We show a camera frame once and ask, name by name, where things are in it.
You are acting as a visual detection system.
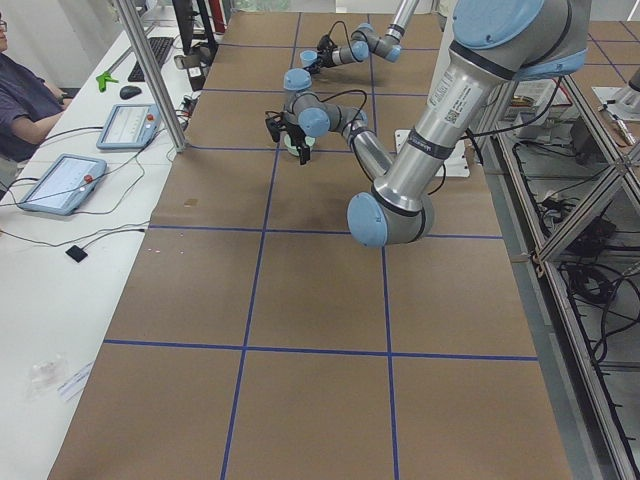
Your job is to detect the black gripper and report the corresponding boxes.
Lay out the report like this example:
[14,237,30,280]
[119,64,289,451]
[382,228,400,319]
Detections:
[317,48,334,67]
[265,113,311,165]

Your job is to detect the light blue plastic cup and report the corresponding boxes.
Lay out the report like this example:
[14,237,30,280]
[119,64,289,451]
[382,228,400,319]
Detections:
[299,50,318,69]

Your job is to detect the light green bowl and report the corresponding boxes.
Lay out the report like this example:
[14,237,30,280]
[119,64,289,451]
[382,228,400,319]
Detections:
[284,134,316,157]

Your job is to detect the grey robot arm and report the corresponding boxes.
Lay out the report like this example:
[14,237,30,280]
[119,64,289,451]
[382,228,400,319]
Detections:
[265,1,591,247]
[309,0,418,69]

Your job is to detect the black monitor stand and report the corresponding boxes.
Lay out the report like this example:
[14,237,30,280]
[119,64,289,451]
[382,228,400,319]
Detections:
[172,0,218,70]

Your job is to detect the far blue teach pendant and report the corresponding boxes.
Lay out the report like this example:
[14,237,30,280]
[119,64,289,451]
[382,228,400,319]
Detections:
[96,104,161,150]

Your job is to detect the blue teach pendant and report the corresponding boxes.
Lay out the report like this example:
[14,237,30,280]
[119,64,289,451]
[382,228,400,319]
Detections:
[17,154,107,216]
[96,104,161,150]

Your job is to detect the black keyboard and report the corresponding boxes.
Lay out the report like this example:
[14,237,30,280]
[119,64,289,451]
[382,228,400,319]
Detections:
[126,36,175,83]

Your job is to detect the black computer mouse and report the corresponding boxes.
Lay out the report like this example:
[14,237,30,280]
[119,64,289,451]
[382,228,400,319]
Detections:
[119,85,142,100]

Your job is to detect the green plastic tool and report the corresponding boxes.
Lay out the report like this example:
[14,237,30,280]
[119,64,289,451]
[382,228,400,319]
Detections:
[95,71,119,93]

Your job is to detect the brown paper table cover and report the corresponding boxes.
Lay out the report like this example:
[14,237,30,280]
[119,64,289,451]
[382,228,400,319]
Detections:
[47,10,640,480]

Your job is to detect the near blue teach pendant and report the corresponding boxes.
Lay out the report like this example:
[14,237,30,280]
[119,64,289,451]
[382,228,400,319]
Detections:
[17,154,107,216]

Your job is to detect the small black square pad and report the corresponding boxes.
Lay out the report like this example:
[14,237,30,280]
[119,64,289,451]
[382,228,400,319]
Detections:
[65,245,88,263]

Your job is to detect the seated person dark shirt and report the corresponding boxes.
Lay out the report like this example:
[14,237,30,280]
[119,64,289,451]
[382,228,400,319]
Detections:
[1,20,73,195]

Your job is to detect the clear plastic bag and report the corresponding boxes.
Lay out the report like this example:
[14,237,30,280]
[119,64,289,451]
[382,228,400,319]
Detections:
[25,353,68,400]

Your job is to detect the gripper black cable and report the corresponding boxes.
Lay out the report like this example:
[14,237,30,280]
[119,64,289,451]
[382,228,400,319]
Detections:
[264,88,370,126]
[319,20,353,51]

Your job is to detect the aluminium frame post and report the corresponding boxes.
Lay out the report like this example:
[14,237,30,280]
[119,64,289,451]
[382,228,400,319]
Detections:
[115,0,186,153]

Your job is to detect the aluminium frame rail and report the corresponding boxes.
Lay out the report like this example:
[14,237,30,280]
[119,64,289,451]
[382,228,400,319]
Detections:
[484,70,639,479]

